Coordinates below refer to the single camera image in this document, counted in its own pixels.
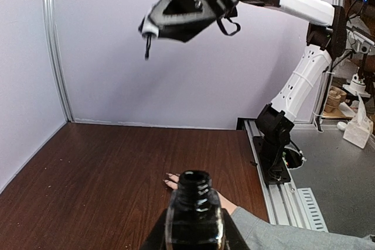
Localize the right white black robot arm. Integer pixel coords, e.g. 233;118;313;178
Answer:
139;0;346;180

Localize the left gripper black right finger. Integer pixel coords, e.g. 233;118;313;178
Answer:
222;208;250;250

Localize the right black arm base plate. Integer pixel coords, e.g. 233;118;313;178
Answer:
253;136;291;186

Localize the aluminium front frame rail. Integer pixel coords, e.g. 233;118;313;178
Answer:
236;117;375;233

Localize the grey sleeved forearm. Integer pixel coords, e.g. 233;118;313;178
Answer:
231;207;374;249

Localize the left aluminium corner post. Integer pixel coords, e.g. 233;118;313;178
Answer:
42;0;74;122

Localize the right aluminium corner post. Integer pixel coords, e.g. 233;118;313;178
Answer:
310;0;348;125

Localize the white cap with black brush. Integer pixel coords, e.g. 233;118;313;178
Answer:
138;15;159;60

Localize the aluminium corner post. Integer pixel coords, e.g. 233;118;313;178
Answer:
310;0;348;125
42;0;74;122

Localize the white tissue box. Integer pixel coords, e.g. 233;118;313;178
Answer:
343;95;374;149

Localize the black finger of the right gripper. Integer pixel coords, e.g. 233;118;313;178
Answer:
155;18;216;42
145;0;216;26

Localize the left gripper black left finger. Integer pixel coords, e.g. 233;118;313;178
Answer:
139;208;170;250

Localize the right round controller board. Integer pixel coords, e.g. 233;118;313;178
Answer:
283;147;306;170

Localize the white capped nail polish bottle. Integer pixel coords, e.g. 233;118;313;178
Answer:
167;170;225;250

